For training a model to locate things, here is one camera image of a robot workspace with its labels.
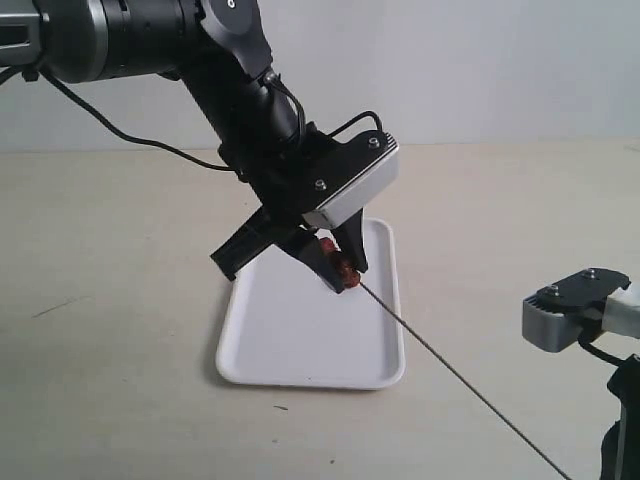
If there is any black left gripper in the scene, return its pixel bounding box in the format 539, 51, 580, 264
211, 129, 369, 293

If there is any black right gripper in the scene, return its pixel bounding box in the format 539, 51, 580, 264
600, 355, 639, 480

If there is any red meatball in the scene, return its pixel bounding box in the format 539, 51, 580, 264
320, 237, 361, 289

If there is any thin metal skewer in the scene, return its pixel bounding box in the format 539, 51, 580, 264
359, 283, 572, 480

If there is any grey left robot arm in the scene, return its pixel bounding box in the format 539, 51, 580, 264
1, 1, 388, 292

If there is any white rectangular plastic tray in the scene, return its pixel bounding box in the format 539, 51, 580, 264
215, 218, 406, 390

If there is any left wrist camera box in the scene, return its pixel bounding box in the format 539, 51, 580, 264
294, 130, 399, 230

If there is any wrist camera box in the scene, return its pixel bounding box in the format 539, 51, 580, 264
521, 267, 639, 353
294, 130, 399, 230

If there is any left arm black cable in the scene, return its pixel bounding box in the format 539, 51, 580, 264
0, 64, 386, 171

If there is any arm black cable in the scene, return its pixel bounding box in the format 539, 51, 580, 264
0, 64, 386, 171
577, 319, 626, 366

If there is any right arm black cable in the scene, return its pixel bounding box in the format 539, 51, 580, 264
577, 319, 626, 366

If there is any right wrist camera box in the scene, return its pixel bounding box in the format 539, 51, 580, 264
521, 267, 639, 353

